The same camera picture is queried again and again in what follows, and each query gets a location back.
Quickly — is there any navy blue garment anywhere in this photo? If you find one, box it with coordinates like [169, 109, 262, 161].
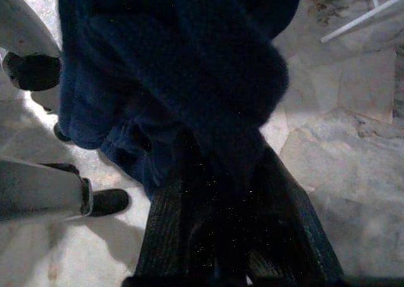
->
[56, 0, 306, 196]

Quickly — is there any white folding chair grey seat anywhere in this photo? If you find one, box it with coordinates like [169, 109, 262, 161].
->
[320, 0, 404, 45]

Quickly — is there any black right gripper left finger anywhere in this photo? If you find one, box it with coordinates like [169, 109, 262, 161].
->
[132, 173, 222, 284]

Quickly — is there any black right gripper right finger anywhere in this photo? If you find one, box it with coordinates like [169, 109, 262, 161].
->
[242, 141, 347, 284]

